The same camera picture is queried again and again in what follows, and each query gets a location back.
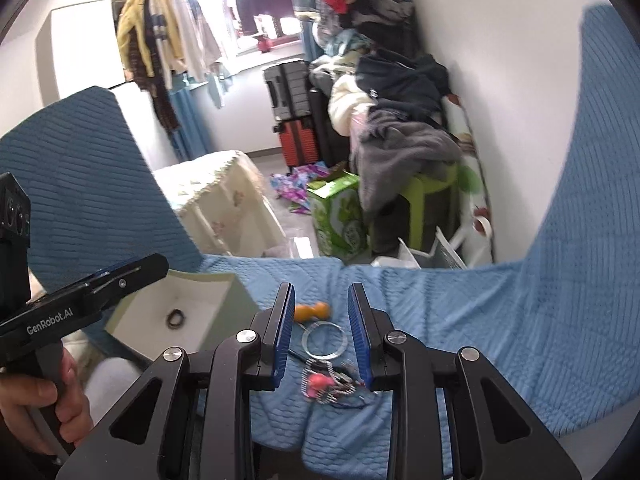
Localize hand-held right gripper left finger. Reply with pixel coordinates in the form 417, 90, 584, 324
55, 282, 296, 480

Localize dark navy hoodie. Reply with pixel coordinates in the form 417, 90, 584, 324
357, 52, 451, 112

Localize grey suitcase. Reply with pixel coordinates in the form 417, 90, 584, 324
263, 60, 311, 123

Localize white storage bag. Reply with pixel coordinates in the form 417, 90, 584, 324
371, 237, 432, 268

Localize silver bangle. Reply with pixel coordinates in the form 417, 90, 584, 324
301, 323, 349, 359

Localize orange hair clip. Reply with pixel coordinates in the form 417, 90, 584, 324
294, 303, 332, 322

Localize pink pendant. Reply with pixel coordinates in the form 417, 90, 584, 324
306, 371, 335, 397

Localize black suitcase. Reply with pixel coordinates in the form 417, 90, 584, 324
306, 87, 342, 166

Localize white cloth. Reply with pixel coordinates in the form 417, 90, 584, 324
82, 355, 146, 411

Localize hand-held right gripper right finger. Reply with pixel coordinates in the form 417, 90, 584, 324
347, 282, 583, 480

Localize yellow cardigan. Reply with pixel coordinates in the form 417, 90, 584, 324
116, 0, 186, 81

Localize person's left hand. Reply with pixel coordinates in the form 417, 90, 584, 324
0, 351, 92, 457

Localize floral cloth covered table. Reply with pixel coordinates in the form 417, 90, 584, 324
152, 150, 288, 259

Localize cream blanket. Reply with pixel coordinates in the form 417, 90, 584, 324
327, 75, 377, 137

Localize green carton box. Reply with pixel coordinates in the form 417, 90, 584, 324
306, 170, 372, 263

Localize white striped sweater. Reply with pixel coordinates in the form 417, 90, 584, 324
147, 0, 174, 77

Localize red suitcase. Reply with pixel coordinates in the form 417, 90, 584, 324
277, 119, 321, 170

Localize blue textured sofa cover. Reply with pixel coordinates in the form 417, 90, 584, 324
0, 5, 640, 480

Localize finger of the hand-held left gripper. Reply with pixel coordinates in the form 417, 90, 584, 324
49, 256, 151, 298
82, 254, 169, 312

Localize dark plaid garment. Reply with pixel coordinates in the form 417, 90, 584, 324
127, 25, 182, 133

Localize white hanging shirts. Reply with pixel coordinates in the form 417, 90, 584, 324
170, 0, 236, 82

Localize white insulated tote bag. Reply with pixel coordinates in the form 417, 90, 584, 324
432, 225, 469, 268

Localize pale green jewelry box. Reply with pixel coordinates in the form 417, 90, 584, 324
105, 269, 258, 363

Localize white cabinet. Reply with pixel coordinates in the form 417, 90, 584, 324
35, 0, 161, 173

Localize pink windowsill item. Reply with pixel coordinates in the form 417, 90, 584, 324
256, 32, 301, 53

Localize purple floral wrapping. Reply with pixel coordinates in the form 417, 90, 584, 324
270, 162, 331, 216

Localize green plastic stool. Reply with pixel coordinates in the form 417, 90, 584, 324
400, 164, 462, 256

